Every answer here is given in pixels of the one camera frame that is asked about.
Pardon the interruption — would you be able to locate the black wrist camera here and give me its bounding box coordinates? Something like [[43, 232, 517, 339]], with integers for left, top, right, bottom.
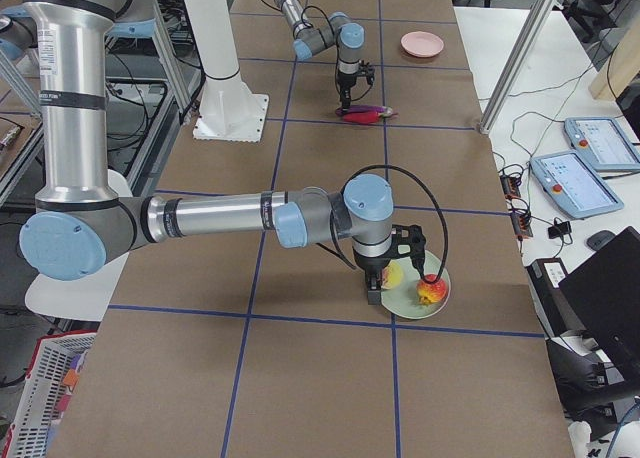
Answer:
[[357, 61, 375, 87], [390, 224, 426, 275]]

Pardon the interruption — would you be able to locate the far teach pendant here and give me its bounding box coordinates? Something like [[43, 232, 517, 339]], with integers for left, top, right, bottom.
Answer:
[[564, 117, 639, 172]]

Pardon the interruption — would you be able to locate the white plastic basket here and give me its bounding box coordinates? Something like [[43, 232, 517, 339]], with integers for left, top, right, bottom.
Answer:
[[2, 331, 96, 457]]

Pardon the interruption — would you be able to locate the yellow pink peach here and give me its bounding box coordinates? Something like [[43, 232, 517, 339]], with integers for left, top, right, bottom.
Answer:
[[381, 261, 404, 290]]

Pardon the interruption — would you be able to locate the near teach pendant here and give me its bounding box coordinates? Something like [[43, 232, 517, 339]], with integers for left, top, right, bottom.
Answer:
[[530, 151, 624, 219]]

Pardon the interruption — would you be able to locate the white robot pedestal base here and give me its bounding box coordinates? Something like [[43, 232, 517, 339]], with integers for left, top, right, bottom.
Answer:
[[184, 0, 269, 142]]

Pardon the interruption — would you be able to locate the purple eggplant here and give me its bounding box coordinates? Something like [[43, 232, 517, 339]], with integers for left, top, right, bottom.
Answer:
[[335, 105, 397, 118]]

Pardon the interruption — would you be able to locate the red chili pepper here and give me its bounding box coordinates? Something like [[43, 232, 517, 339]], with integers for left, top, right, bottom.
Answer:
[[341, 111, 383, 125]]

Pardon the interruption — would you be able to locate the black computer mouse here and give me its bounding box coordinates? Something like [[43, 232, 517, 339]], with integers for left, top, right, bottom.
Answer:
[[586, 230, 616, 252]]

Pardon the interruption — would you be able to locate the black laptop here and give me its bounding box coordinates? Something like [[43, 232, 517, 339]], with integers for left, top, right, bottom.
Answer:
[[560, 226, 639, 374]]

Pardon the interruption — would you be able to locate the teach pendant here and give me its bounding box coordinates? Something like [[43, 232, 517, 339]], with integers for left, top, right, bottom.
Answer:
[[530, 151, 624, 219], [564, 117, 639, 172]]

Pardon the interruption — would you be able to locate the aluminium frame post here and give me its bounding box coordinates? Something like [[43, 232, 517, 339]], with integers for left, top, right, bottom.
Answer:
[[478, 0, 557, 135]]

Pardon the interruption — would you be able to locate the green plate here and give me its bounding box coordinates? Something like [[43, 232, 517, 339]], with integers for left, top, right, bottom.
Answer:
[[381, 257, 451, 320]]

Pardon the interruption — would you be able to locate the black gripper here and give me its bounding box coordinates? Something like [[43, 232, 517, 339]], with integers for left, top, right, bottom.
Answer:
[[335, 70, 357, 110], [354, 251, 391, 306]]

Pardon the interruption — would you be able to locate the pink plate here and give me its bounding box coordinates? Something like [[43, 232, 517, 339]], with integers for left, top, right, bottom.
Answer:
[[400, 31, 444, 58]]

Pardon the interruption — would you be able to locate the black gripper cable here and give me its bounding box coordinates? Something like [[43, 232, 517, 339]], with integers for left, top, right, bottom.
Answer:
[[314, 164, 450, 284]]

